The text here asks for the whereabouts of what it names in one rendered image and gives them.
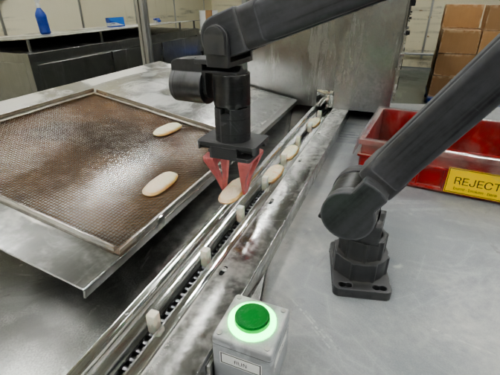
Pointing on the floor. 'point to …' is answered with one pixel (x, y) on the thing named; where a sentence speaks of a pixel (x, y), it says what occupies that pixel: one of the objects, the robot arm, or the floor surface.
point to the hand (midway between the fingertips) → (234, 187)
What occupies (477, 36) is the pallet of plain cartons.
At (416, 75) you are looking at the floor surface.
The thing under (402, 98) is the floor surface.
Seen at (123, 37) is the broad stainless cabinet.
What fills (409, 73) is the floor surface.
